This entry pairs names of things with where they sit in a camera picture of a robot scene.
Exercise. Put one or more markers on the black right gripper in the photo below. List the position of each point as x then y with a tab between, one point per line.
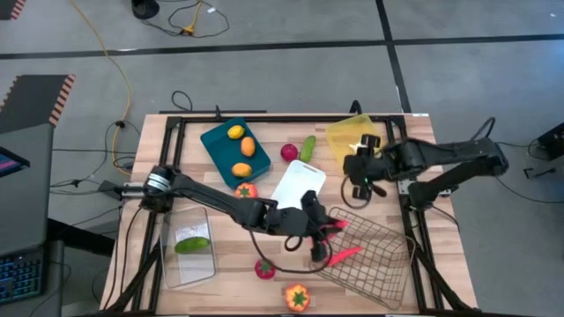
365	167

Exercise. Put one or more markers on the green toy cucumber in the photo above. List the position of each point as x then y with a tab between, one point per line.
307	149
192	245

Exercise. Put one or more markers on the grey desk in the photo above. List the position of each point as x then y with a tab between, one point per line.
26	202

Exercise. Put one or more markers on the yellow toy lemon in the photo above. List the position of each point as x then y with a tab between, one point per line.
236	132

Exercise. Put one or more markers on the computer screen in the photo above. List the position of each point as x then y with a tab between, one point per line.
11	162

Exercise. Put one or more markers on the yellow translucent plastic bin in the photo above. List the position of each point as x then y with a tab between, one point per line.
343	132

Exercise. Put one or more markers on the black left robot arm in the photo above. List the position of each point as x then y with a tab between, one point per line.
207	198

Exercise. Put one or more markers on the backlit computer keyboard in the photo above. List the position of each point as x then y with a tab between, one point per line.
20	277

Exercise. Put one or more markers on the large black striped-edge floor mat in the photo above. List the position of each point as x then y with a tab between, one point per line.
31	101

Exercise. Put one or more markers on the power strip with adapter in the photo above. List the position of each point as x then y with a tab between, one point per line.
119	188

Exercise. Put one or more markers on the white plastic bin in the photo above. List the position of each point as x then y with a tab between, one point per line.
295	180

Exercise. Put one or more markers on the orange toy tomato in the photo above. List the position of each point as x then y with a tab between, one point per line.
297	297

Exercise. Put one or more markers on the orange-yellow toy mango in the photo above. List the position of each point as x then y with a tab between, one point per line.
248	146
241	170

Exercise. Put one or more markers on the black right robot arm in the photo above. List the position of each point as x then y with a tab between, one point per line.
440	152

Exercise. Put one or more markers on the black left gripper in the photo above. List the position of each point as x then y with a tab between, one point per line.
299	222

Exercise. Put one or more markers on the red strawberry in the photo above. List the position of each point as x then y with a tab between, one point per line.
264	269

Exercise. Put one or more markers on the black round stand base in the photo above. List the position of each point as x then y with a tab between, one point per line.
145	8

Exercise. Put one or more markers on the teal plastic tray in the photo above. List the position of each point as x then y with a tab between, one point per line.
220	152

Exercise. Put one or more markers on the black metal table frame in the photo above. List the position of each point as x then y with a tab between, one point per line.
286	119

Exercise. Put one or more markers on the small black striped-edge floor mat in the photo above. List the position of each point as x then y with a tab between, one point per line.
9	8

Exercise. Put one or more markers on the black equipment box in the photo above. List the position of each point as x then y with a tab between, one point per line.
553	141

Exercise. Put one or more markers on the clear plastic bin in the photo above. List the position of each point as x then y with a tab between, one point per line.
189	275

